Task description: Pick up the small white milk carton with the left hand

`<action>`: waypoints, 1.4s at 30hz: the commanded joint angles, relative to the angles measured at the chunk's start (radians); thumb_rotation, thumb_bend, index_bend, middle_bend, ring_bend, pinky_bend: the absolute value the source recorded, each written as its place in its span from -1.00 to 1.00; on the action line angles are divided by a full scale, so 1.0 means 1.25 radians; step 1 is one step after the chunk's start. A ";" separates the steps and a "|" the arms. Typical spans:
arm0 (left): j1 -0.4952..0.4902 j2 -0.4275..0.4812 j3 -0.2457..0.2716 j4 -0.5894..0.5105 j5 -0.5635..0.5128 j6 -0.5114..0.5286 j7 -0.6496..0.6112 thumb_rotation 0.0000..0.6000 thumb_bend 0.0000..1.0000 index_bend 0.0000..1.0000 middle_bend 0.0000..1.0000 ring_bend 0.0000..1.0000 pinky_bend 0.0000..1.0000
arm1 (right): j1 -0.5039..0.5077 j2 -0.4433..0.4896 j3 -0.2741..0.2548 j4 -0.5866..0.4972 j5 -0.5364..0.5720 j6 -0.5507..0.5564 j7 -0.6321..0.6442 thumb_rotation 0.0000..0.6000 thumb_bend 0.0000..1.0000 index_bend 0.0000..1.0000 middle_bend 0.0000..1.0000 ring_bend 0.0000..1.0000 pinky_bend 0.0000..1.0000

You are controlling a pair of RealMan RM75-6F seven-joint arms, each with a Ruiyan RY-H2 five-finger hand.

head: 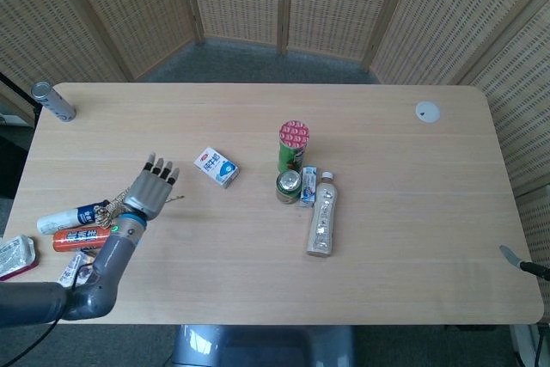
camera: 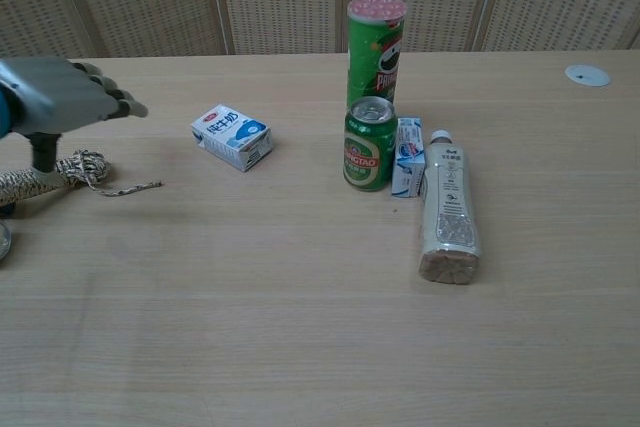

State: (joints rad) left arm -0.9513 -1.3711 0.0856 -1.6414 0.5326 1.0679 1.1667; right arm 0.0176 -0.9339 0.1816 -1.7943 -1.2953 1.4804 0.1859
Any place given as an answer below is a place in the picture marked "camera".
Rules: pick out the green Tsingtao beer can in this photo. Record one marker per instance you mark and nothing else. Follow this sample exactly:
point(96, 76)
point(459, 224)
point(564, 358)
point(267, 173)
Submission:
point(367, 157)

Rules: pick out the green Pringles chips can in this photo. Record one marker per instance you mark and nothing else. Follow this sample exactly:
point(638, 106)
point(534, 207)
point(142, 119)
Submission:
point(370, 62)

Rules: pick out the small blue white carton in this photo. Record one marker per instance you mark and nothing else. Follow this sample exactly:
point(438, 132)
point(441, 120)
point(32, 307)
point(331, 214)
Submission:
point(410, 162)

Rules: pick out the white blue milk carton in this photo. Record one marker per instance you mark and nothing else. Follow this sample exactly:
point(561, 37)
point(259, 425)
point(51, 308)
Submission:
point(230, 137)

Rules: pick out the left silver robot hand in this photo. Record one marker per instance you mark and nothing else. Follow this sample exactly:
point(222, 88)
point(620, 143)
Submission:
point(55, 92)

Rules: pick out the clear plastic bottle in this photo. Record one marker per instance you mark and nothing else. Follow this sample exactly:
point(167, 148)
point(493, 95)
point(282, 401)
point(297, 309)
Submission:
point(450, 207)

